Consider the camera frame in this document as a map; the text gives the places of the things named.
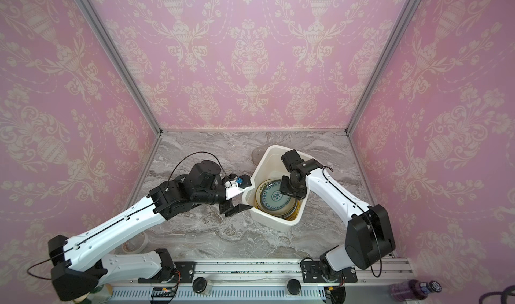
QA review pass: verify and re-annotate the small dark green plate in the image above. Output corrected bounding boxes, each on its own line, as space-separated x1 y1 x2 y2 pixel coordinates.
257 179 295 215

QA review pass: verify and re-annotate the cream plate with leaf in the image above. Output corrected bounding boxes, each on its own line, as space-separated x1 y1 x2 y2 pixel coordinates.
255 183 300 220

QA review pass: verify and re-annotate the white plastic bin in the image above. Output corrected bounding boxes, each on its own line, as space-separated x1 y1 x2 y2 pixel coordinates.
242 145 308 232

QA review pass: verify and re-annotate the clear glass plate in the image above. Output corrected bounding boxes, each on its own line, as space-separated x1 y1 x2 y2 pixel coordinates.
251 147 268 166

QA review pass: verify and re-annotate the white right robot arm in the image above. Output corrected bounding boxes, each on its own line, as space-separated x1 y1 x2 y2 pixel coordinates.
280 150 396 281

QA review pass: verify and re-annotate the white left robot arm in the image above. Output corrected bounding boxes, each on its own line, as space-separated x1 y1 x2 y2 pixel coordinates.
48 160 254 301

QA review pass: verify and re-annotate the roll of tape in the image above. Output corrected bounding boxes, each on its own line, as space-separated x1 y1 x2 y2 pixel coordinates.
122 232 149 254

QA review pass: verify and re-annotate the purple drink bottle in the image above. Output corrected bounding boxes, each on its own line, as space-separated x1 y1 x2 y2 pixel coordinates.
390 279 443 302

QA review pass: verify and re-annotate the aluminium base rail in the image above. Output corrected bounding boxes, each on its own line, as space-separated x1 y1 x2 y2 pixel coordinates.
80 257 414 303

